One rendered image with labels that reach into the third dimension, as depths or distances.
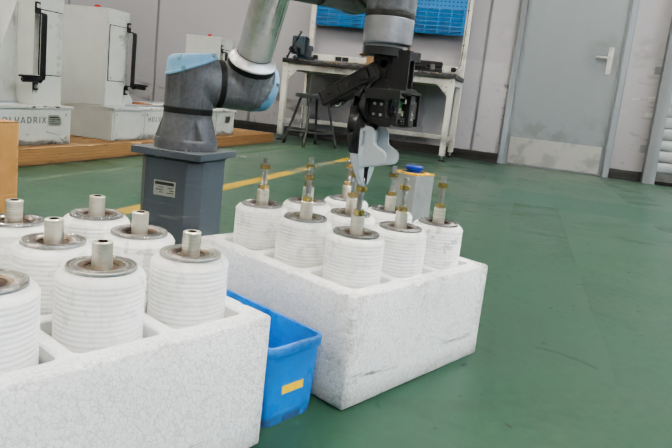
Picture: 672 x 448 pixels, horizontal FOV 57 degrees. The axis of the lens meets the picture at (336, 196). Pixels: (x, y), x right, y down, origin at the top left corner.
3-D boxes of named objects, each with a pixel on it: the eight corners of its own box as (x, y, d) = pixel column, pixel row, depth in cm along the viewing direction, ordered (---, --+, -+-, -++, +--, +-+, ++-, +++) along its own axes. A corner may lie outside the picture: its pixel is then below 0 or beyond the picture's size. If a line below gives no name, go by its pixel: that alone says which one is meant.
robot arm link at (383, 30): (356, 14, 92) (382, 23, 99) (352, 45, 93) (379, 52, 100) (400, 15, 88) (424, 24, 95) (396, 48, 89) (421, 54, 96)
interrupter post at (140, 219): (126, 234, 85) (128, 210, 84) (142, 232, 86) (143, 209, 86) (136, 238, 83) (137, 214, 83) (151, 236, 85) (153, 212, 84)
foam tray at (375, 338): (193, 326, 119) (200, 235, 116) (332, 294, 147) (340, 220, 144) (341, 411, 93) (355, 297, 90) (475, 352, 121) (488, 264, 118)
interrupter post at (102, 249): (85, 268, 68) (87, 239, 68) (106, 265, 70) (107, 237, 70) (96, 274, 67) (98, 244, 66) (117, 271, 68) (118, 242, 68)
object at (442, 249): (440, 306, 125) (453, 219, 122) (457, 324, 116) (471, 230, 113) (395, 303, 123) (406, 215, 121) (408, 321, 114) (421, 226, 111)
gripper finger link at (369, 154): (377, 189, 93) (386, 128, 92) (344, 183, 96) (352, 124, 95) (387, 189, 95) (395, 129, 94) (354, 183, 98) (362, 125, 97)
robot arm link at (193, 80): (158, 103, 151) (161, 47, 149) (212, 108, 158) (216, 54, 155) (168, 106, 141) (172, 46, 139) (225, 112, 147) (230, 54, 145)
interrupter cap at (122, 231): (99, 231, 84) (99, 226, 84) (148, 226, 90) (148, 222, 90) (128, 244, 80) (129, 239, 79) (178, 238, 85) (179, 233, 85)
